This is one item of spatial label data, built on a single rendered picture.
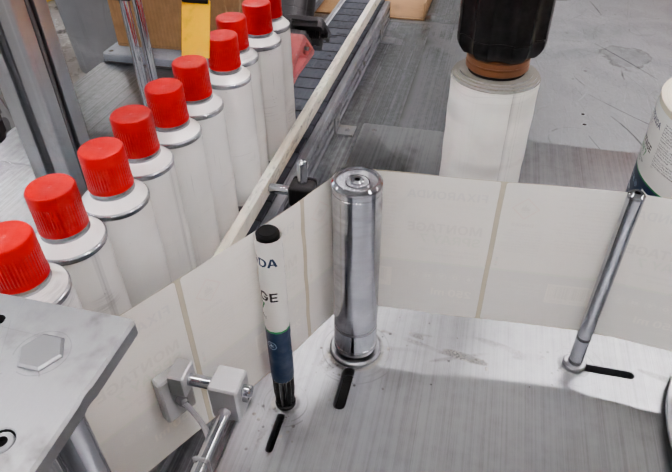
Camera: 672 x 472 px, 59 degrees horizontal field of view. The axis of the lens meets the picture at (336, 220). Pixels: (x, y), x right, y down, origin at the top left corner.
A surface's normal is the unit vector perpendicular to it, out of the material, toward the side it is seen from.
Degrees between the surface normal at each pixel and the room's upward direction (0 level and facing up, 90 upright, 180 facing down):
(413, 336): 0
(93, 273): 90
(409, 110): 0
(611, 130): 0
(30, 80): 90
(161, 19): 90
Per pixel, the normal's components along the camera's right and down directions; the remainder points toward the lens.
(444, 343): -0.01, -0.78
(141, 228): 0.76, 0.39
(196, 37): -0.23, 0.28
